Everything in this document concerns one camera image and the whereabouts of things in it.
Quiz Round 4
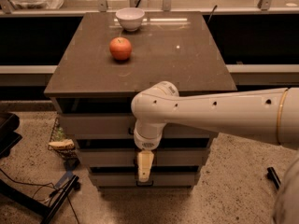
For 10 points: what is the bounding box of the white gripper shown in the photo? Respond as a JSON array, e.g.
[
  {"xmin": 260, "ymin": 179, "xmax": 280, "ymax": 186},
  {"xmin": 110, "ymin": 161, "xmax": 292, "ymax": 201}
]
[{"xmin": 134, "ymin": 130, "xmax": 163, "ymax": 182}]

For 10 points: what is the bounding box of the grey top drawer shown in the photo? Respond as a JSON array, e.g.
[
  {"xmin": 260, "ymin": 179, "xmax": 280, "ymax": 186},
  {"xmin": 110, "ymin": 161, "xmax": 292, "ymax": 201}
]
[{"xmin": 59, "ymin": 114, "xmax": 218, "ymax": 139}]

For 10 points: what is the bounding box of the grey drawer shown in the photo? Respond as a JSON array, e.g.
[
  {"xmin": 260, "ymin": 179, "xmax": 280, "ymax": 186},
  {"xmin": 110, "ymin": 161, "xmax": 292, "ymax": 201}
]
[
  {"xmin": 89, "ymin": 172, "xmax": 200, "ymax": 188},
  {"xmin": 76, "ymin": 148, "xmax": 209, "ymax": 167},
  {"xmin": 59, "ymin": 114, "xmax": 218, "ymax": 139}
]

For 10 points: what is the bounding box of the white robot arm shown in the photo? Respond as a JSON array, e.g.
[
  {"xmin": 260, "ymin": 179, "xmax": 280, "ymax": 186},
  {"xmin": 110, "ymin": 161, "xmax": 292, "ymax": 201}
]
[{"xmin": 131, "ymin": 81, "xmax": 299, "ymax": 182}]

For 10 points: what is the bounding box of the grey bottom drawer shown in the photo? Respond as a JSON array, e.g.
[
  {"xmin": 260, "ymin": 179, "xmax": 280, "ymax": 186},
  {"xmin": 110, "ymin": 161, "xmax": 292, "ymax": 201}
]
[{"xmin": 89, "ymin": 172, "xmax": 200, "ymax": 188}]

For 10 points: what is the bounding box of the grey middle drawer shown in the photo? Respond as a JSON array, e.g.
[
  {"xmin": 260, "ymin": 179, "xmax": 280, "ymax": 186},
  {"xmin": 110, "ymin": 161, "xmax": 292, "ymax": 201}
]
[{"xmin": 76, "ymin": 148, "xmax": 209, "ymax": 167}]

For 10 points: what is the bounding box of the grey drawer cabinet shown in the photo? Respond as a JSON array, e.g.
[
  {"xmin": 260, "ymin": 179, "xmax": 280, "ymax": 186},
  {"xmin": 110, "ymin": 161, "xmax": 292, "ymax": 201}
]
[{"xmin": 45, "ymin": 12, "xmax": 235, "ymax": 176}]

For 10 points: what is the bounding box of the blue tape strip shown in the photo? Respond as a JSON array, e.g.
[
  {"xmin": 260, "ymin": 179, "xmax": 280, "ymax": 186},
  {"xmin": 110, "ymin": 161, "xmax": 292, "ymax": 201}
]
[{"xmin": 54, "ymin": 159, "xmax": 79, "ymax": 189}]

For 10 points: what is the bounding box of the red apple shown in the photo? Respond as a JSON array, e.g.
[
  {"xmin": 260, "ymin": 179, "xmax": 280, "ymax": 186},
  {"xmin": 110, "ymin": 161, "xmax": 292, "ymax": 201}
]
[{"xmin": 109, "ymin": 37, "xmax": 132, "ymax": 61}]

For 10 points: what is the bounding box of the black stand leg left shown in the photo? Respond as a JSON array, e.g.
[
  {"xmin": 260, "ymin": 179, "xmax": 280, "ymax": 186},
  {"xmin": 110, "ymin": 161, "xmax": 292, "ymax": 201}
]
[{"xmin": 0, "ymin": 175, "xmax": 78, "ymax": 224}]

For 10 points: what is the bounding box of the black stand leg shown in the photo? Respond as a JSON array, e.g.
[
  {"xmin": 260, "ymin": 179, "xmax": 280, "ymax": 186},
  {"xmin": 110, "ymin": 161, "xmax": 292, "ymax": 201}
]
[
  {"xmin": 267, "ymin": 167, "xmax": 281, "ymax": 189},
  {"xmin": 0, "ymin": 175, "xmax": 78, "ymax": 224}
]

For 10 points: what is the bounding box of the black stand leg right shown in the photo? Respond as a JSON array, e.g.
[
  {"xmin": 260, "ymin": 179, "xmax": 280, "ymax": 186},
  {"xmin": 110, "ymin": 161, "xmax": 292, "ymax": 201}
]
[{"xmin": 267, "ymin": 167, "xmax": 281, "ymax": 189}]

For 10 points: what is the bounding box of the black chair base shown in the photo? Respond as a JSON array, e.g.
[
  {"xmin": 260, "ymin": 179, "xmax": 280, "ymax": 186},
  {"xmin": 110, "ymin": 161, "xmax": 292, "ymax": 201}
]
[{"xmin": 0, "ymin": 113, "xmax": 21, "ymax": 158}]

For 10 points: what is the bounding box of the white bowl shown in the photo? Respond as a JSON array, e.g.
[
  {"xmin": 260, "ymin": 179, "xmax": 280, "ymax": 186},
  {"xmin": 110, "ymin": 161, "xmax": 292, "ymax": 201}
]
[{"xmin": 116, "ymin": 7, "xmax": 145, "ymax": 32}]

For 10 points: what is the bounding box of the wire basket with items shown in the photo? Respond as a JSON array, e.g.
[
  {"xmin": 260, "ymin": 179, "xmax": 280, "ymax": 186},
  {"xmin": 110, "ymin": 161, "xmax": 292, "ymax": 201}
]
[{"xmin": 48, "ymin": 119, "xmax": 77, "ymax": 160}]

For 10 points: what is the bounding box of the black floor cable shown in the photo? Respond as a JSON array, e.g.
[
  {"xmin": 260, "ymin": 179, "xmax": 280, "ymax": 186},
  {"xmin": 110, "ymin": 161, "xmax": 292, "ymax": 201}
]
[{"xmin": 0, "ymin": 168, "xmax": 80, "ymax": 224}]

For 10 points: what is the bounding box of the metal shelf rail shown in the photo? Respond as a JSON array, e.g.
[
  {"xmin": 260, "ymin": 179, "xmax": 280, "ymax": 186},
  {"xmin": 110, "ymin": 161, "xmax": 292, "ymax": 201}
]
[{"xmin": 0, "ymin": 0, "xmax": 299, "ymax": 17}]

